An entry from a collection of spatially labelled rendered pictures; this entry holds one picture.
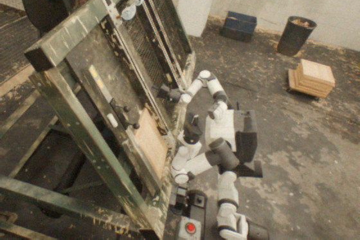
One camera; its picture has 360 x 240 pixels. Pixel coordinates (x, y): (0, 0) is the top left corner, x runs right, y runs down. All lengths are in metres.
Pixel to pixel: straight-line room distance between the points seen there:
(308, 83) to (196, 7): 2.36
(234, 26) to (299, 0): 1.59
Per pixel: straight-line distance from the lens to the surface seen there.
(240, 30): 6.08
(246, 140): 1.77
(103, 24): 1.66
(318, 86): 4.97
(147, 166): 1.76
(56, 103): 1.25
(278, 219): 3.29
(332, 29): 7.31
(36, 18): 2.00
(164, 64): 2.37
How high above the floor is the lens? 2.50
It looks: 37 degrees down
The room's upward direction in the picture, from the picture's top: 9 degrees clockwise
